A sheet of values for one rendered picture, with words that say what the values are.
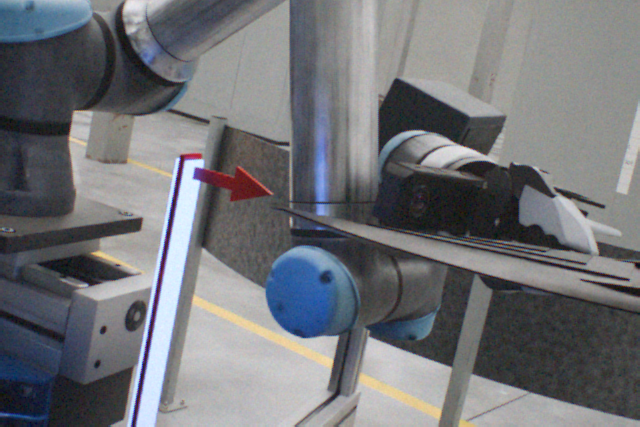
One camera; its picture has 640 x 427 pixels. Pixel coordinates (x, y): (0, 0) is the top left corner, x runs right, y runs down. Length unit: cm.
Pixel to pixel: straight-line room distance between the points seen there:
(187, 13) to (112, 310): 33
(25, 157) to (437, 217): 48
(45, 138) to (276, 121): 926
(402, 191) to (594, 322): 167
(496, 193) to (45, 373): 50
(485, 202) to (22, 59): 52
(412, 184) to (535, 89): 637
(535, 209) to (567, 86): 629
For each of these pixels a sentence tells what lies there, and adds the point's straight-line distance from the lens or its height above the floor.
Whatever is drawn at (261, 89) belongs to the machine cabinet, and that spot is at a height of 55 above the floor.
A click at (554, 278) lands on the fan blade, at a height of 119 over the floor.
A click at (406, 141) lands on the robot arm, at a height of 120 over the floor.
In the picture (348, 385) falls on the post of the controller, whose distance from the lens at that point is 118.
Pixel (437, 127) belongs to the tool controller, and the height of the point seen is 120.
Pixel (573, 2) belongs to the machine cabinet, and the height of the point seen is 187.
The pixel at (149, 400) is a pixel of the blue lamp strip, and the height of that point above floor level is 102.
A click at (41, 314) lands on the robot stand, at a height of 96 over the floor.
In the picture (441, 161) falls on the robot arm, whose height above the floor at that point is 120.
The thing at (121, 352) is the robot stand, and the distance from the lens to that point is 100.
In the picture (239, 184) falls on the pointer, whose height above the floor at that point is 118.
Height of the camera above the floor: 129
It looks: 9 degrees down
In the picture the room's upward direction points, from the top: 12 degrees clockwise
